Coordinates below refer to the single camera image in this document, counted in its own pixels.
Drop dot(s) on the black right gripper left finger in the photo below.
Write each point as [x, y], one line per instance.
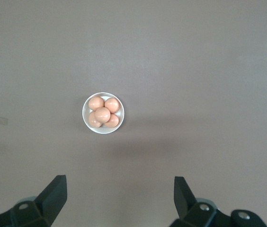
[41, 212]

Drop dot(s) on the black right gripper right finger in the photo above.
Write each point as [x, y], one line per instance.
[195, 215]

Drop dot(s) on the brown egg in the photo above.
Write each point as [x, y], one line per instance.
[92, 121]
[95, 102]
[102, 115]
[113, 104]
[114, 121]

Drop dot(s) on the white round bowl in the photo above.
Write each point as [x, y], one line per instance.
[103, 131]

